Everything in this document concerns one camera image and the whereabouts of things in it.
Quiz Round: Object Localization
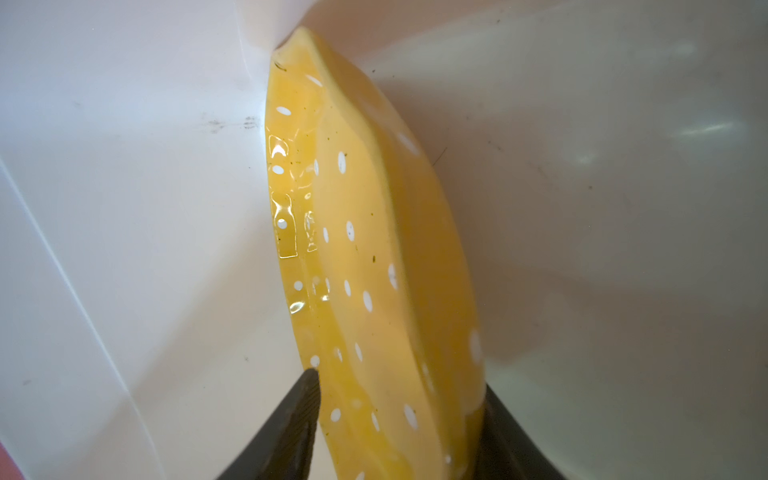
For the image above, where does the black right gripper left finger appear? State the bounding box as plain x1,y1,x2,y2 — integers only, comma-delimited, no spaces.
218,368,321,480

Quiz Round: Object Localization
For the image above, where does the white plastic bin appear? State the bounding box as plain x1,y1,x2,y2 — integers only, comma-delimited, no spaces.
1,1,767,479

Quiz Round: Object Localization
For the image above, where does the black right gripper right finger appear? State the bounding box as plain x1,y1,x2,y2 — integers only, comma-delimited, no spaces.
471,386,565,480

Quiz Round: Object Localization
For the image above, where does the yellow white-dotted plate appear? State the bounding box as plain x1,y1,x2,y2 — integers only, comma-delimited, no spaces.
264,28,486,479

